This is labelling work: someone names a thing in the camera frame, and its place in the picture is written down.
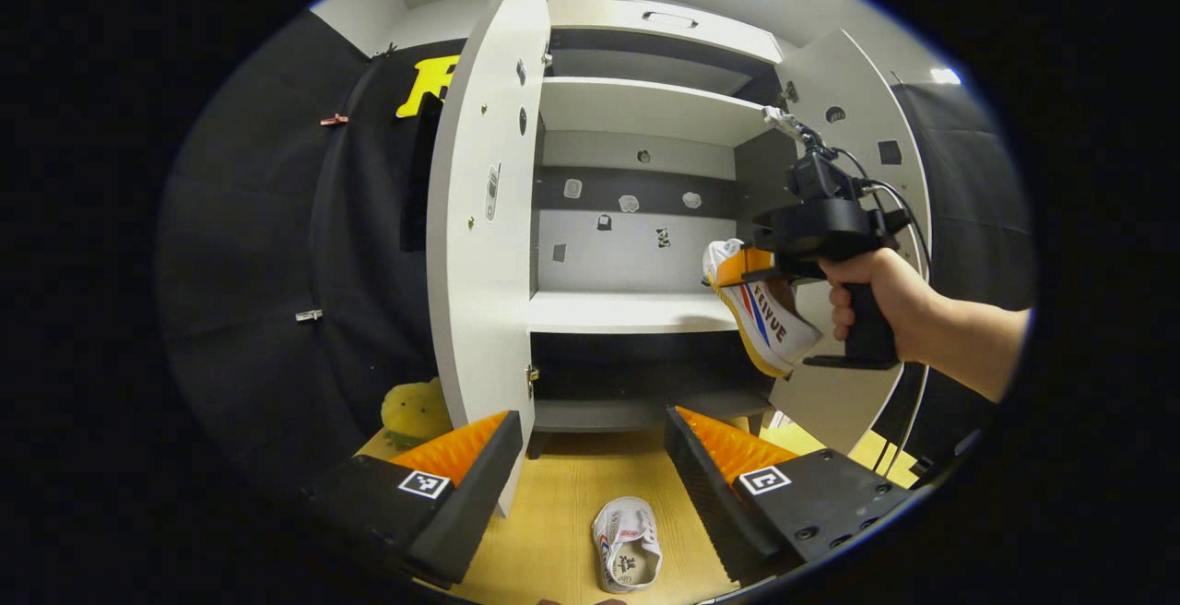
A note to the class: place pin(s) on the ceiling light panel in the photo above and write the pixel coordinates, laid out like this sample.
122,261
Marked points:
945,76

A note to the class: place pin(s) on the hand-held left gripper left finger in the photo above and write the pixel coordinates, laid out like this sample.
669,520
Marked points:
479,494

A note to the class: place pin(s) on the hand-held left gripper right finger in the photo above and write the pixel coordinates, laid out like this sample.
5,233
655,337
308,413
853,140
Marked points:
705,494

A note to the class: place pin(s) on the yellow plush toy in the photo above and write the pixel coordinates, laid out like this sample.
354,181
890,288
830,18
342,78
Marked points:
415,413

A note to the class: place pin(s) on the white shoe cabinet door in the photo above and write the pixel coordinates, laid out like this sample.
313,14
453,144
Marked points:
479,310
830,402

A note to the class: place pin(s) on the red cloth clip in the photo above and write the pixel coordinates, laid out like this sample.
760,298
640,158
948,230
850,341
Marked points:
334,119

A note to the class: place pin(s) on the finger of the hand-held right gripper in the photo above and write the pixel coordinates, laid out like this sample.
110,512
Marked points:
737,266

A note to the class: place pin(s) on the white canvas shoe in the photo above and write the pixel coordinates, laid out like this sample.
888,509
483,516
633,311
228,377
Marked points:
770,328
627,531

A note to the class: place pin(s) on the silver cloth clip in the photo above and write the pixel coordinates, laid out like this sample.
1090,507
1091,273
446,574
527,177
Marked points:
309,315

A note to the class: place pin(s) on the black backdrop cloth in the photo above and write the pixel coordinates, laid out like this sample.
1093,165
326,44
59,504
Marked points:
977,218
258,264

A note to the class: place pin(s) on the white and grey shoe cabinet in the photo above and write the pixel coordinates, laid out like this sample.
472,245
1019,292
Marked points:
627,310

